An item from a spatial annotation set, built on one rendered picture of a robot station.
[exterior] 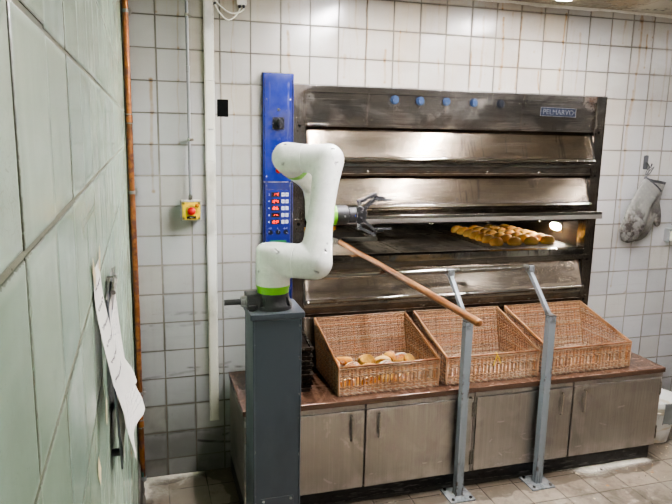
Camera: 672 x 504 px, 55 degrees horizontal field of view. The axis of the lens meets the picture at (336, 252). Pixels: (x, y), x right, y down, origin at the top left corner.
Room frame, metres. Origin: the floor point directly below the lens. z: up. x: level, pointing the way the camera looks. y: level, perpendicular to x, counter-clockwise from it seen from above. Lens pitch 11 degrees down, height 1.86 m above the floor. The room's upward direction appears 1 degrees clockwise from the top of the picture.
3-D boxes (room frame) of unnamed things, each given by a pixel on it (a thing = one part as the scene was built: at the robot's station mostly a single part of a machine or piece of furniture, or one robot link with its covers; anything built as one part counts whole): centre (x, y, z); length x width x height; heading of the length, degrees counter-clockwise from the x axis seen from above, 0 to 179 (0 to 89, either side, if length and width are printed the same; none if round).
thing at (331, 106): (3.72, -0.68, 1.99); 1.80 x 0.08 x 0.21; 107
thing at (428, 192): (3.70, -0.69, 1.54); 1.79 x 0.11 x 0.19; 107
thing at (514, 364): (3.45, -0.78, 0.72); 0.56 x 0.49 x 0.28; 106
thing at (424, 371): (3.28, -0.22, 0.72); 0.56 x 0.49 x 0.28; 107
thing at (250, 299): (2.36, 0.29, 1.23); 0.26 x 0.15 x 0.06; 107
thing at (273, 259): (2.38, 0.23, 1.36); 0.16 x 0.13 x 0.19; 76
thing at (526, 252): (3.72, -0.68, 1.16); 1.80 x 0.06 x 0.04; 107
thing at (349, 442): (3.39, -0.66, 0.29); 2.42 x 0.56 x 0.58; 107
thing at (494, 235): (4.29, -1.11, 1.21); 0.61 x 0.48 x 0.06; 17
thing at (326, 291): (3.70, -0.69, 1.02); 1.79 x 0.11 x 0.19; 107
